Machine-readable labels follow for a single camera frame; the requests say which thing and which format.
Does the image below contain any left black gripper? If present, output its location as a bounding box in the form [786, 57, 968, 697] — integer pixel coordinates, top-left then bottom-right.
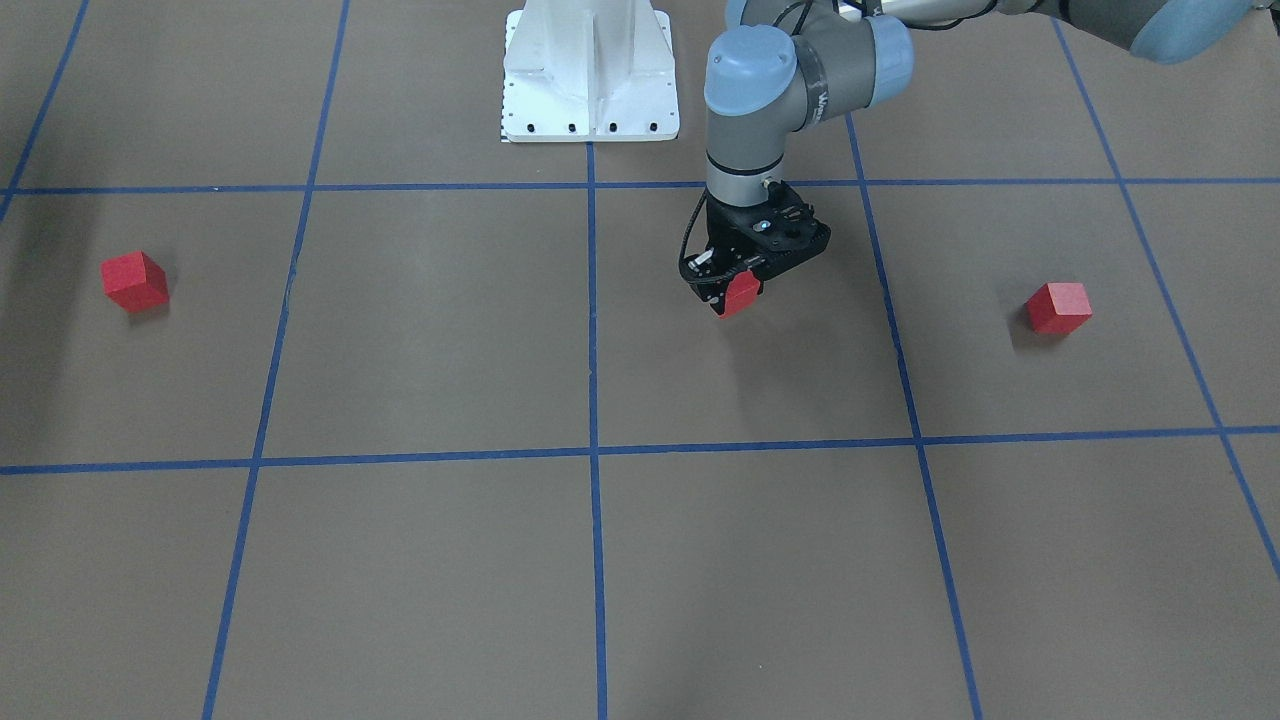
[678, 182, 831, 311]

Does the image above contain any red cube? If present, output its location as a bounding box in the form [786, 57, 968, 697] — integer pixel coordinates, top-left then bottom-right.
[99, 251, 170, 314]
[1024, 282, 1093, 334]
[710, 270, 763, 318]

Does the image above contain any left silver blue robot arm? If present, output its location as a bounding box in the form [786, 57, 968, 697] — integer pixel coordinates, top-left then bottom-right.
[677, 1, 1254, 316]

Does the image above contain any brown paper table cover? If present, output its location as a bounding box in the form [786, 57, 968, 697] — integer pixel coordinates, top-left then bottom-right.
[3, 1, 1277, 719]

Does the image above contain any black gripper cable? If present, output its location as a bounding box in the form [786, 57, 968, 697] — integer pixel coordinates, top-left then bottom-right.
[680, 190, 713, 275]

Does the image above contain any white pedestal column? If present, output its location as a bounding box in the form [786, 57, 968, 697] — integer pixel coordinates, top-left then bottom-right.
[500, 1, 681, 143]

